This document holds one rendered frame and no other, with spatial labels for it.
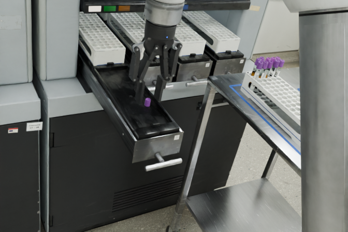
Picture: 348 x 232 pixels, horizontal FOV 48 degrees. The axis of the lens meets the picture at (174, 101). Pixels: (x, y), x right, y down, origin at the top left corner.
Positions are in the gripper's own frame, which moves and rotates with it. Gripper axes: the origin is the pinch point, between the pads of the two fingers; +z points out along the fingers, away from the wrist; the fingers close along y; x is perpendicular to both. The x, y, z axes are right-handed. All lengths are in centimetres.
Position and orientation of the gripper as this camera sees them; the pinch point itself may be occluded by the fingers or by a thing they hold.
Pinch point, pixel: (149, 90)
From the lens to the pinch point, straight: 105.6
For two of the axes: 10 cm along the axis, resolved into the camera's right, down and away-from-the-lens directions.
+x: 4.7, 5.6, -6.9
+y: -8.6, 1.3, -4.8
